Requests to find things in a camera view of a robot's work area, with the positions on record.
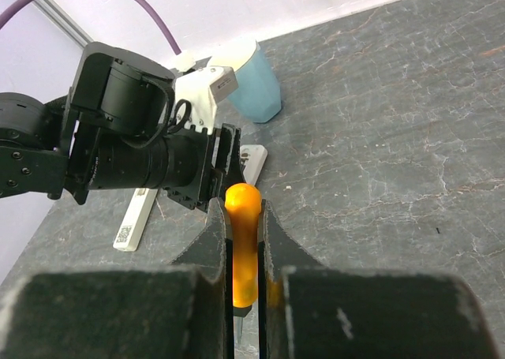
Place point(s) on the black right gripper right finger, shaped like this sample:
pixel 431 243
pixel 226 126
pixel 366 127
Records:
pixel 308 310

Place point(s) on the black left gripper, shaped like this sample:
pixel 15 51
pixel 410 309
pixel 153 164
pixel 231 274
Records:
pixel 179 163

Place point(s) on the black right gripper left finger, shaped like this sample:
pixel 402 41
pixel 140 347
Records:
pixel 181 311

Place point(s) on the yellow handled screwdriver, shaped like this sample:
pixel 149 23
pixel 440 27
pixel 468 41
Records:
pixel 243 206

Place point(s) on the white remote control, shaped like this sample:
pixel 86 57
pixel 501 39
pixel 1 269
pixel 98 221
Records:
pixel 252 160

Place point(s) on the white remote with QR label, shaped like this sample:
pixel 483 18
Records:
pixel 136 216

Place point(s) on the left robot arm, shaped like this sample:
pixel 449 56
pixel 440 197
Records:
pixel 126 123

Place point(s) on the light blue cup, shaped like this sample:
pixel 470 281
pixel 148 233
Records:
pixel 258 96

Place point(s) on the aluminium frame rail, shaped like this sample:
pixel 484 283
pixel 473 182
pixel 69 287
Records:
pixel 64 22

